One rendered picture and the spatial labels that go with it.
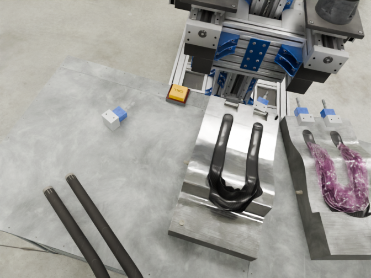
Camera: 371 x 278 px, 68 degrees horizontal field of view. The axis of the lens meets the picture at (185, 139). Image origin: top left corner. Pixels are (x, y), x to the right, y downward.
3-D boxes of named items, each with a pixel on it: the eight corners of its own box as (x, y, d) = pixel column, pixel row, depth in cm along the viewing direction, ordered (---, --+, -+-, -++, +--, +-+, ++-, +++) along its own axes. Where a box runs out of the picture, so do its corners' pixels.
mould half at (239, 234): (206, 109, 109) (213, 86, 98) (270, 128, 108) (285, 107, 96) (167, 234, 83) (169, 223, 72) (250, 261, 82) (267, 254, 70)
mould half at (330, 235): (279, 123, 109) (291, 106, 100) (340, 126, 112) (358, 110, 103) (311, 260, 84) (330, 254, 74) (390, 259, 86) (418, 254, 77)
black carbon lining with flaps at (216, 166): (221, 115, 100) (228, 98, 92) (265, 128, 99) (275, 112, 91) (197, 205, 82) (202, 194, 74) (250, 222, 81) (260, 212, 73)
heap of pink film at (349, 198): (301, 142, 99) (312, 129, 92) (347, 143, 101) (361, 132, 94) (320, 214, 86) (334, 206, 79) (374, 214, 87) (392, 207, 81)
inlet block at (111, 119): (130, 103, 107) (129, 94, 102) (139, 111, 105) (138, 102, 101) (103, 123, 101) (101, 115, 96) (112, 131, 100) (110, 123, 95)
